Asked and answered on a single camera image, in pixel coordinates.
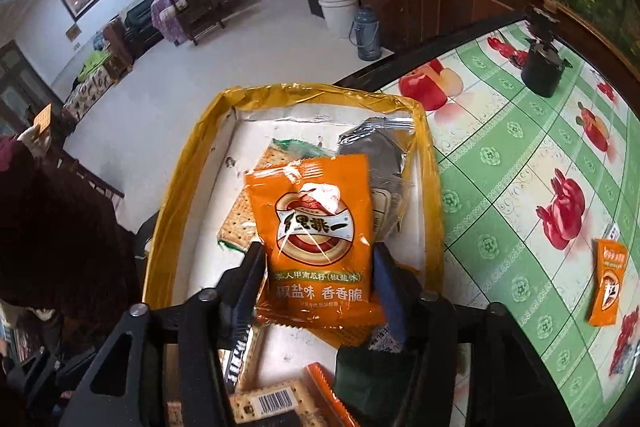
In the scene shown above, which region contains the dark green snack packet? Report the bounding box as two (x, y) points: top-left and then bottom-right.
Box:
(334, 347), (416, 427)

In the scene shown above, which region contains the black cup-shaped holder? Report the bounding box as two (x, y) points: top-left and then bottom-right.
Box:
(520, 38), (573, 98)

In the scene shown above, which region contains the dark wooden chair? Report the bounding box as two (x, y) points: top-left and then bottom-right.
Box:
(157, 0), (228, 48)

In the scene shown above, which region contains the orange seed snack packet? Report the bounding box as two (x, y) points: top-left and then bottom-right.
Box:
(243, 154), (386, 333)

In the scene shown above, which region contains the white tray with yellow edge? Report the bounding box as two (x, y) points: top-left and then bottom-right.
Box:
(142, 82), (445, 427)

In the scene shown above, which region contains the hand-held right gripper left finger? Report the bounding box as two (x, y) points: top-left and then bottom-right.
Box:
(60, 241), (268, 427)

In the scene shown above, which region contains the small black box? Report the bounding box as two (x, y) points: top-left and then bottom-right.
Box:
(522, 4), (563, 42)

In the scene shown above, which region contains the white plastic bucket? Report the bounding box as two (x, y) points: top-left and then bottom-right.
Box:
(317, 0), (362, 40)

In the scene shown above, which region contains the small orange snack packet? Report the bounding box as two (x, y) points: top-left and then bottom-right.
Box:
(587, 238), (630, 328)

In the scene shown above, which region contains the floral cloth-covered side table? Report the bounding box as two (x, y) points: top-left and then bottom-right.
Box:
(62, 62), (121, 122)

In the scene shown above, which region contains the person's dark red clothing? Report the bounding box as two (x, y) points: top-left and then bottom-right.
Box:
(0, 137), (146, 323)

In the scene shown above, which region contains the blue thermos flask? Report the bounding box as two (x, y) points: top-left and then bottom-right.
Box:
(348, 6), (383, 62)

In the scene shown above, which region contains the green-edged clear cracker packet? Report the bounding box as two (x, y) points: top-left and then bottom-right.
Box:
(216, 138), (331, 255)

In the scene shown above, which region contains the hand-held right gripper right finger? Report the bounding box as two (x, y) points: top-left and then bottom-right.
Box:
(371, 242), (576, 427)

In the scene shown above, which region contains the orange-edged clear cracker packet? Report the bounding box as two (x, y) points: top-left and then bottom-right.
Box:
(227, 377), (321, 427)

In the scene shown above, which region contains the black and white snack packet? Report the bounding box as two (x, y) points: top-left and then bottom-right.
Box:
(225, 322), (266, 393)

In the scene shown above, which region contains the silver foil snack packet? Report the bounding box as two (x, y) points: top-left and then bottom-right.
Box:
(336, 117), (416, 208)

